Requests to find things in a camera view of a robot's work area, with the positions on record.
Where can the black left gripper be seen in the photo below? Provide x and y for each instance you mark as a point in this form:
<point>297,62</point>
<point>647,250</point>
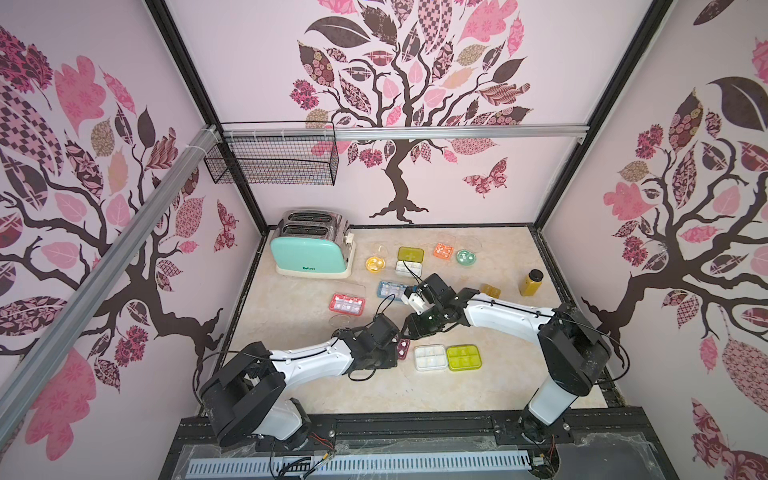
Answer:
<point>393,360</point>

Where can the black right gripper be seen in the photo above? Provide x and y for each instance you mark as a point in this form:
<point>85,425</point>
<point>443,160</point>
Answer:
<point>422,321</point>

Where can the magenta small pillbox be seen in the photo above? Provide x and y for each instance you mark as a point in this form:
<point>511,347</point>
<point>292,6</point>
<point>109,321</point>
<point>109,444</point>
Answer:
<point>403,348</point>

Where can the yellow small pillbox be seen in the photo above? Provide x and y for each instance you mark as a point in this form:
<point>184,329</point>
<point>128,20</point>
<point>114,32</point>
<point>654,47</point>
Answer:
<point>490,290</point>

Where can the green lid white pillbox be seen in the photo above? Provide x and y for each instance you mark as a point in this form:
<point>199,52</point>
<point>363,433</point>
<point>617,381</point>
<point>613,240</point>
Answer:
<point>463,358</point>

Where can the clear white pillbox front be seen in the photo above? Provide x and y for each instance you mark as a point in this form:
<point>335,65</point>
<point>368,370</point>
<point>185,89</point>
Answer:
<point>429,358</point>

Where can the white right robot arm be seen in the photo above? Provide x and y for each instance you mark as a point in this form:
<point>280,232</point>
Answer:
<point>574,351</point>

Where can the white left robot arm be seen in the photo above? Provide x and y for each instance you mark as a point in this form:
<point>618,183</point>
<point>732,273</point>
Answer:
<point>250,394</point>

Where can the red rectangular pillbox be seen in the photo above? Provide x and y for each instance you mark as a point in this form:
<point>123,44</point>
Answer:
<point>347,298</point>

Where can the green round pillbox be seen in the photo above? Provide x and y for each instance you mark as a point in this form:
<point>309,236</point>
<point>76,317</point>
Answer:
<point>467,250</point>

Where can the blue rectangular pillbox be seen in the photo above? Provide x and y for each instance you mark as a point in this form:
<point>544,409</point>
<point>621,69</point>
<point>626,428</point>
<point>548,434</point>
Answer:
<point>392,290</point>

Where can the olive lid pillbox back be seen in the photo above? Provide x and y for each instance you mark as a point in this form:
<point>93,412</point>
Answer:
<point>409,261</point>

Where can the yellow round pillbox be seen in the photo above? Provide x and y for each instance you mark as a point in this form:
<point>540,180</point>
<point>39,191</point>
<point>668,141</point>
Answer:
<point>377,258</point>

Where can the yellow bottle black cap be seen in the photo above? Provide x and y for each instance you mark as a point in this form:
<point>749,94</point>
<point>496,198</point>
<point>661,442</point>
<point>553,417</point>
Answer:
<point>531,283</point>

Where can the mint green toaster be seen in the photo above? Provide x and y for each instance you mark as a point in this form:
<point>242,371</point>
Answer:
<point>312,243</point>

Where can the white slotted cable duct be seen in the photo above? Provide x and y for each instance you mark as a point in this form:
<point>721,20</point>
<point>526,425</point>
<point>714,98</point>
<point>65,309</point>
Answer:
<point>358,466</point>

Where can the aluminium rail back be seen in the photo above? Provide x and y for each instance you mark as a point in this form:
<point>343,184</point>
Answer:
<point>463,132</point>

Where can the aluminium rail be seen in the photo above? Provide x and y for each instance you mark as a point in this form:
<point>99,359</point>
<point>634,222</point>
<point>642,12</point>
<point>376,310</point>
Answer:
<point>35,370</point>
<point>463,132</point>

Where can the black wire basket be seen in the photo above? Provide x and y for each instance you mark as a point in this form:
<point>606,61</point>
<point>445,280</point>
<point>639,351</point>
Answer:
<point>306,156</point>

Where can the aluminium rail left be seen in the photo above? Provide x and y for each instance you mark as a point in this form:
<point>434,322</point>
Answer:
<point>35,370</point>

